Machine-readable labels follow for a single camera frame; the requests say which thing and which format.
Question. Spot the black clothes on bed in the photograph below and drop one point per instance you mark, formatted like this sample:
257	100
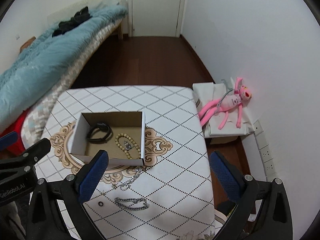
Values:
65	26

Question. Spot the white cardboard box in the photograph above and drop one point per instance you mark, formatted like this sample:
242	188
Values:
120	134

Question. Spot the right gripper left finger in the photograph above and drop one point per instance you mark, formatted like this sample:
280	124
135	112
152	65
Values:
90	175

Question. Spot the white wall socket strip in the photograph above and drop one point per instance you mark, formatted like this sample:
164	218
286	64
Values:
264	151

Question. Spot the small silver charm jewelry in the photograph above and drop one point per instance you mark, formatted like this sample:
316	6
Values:
128	146

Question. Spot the grey checkered mattress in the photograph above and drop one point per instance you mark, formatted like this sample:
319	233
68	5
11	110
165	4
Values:
38	115

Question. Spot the brown pillow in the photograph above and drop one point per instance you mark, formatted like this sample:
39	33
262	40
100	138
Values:
27	43

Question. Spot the white diamond pattern tablecloth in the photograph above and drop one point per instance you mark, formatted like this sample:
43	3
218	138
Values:
171	196

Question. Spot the blue quilt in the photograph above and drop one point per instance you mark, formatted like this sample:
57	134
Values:
40	66

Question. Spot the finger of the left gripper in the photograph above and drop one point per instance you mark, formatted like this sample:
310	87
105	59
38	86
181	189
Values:
8	139

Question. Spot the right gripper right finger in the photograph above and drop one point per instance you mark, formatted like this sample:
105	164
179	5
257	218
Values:
228	176

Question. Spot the black watch band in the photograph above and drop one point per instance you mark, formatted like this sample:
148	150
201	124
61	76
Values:
99	133

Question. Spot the white door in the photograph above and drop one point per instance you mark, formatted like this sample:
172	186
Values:
155	17

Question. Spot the pink panther plush toy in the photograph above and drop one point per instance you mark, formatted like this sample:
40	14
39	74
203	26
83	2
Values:
232	99

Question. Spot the white folded cloth stack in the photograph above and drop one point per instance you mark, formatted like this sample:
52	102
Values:
206	92

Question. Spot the red blanket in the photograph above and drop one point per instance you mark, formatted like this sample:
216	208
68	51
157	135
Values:
16	148

